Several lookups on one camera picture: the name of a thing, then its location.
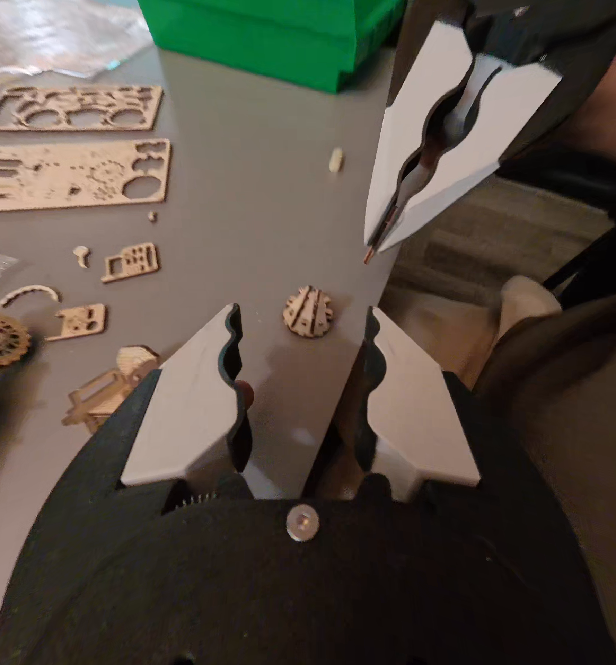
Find small wooden frame with holes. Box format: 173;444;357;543
44;303;107;343

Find wooden motorcycle model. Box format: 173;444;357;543
0;311;33;382

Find empty wooden parts sheet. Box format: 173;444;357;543
0;85;164;132

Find clear plastic sleeve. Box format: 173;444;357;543
0;0;155;80

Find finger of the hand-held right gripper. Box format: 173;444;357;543
364;20;476;247
375;62;563;255

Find grey desk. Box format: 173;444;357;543
0;47;408;640

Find wooden parts sheet with gears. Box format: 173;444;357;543
0;138;172;214

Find person's brown shirt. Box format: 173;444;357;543
472;293;616;665

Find toothed wooden arc piece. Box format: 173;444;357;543
0;284;61;308

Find slotted small wooden frame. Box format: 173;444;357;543
100;242;161;284

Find green plastic bin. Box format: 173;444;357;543
138;0;408;94

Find cone-shaped wooden wheel assembly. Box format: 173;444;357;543
282;285;334;340

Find person's right forearm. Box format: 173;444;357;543
563;49;616;162

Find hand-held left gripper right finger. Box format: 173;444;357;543
355;305;482;502

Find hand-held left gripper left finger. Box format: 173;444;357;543
119;303;254;487

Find wooden sidecar model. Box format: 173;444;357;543
61;344;162;434

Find person's beige pants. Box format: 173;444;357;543
487;275;563;385

